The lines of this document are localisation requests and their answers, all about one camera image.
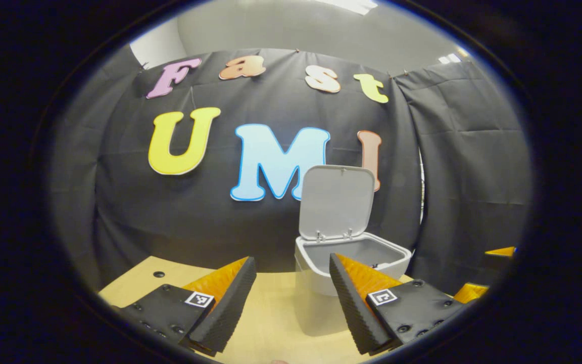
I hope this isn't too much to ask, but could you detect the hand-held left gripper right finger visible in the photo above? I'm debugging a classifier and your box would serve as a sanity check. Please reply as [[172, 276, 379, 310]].
[[329, 253, 468, 355]]

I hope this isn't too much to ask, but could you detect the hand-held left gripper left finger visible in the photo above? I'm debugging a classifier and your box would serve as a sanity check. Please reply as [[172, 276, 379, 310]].
[[118, 257, 258, 354]]

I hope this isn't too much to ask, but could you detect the white desktop garbage bin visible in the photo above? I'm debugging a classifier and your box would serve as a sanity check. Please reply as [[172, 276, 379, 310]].
[[294, 164, 413, 296]]

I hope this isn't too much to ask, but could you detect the wooden desktop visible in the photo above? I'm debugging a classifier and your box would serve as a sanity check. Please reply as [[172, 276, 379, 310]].
[[98, 255, 456, 364]]

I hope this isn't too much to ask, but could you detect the black backdrop cloth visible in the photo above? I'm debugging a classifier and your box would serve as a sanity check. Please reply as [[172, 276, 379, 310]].
[[48, 43, 534, 299]]

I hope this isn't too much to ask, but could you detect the large ceiling light panel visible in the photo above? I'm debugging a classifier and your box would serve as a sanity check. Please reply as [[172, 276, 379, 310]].
[[321, 0, 378, 16]]

